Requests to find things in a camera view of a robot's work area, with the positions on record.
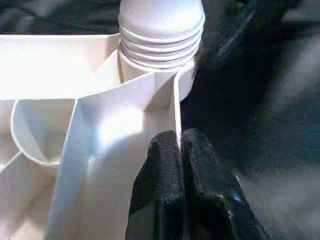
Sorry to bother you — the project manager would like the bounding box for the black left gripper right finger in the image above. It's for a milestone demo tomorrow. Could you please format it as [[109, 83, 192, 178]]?
[[181, 127, 270, 240]]

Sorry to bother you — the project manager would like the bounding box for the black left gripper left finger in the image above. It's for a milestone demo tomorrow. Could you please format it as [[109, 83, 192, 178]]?
[[123, 129, 188, 240]]

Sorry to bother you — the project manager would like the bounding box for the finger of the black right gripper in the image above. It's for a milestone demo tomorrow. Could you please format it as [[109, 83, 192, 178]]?
[[201, 0, 284, 71]]

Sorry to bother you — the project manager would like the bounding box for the white plastic table leg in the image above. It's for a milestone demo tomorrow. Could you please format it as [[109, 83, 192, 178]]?
[[117, 0, 207, 73]]

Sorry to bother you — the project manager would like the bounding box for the white plastic table top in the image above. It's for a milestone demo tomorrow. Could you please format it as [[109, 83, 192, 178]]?
[[0, 33, 201, 240]]

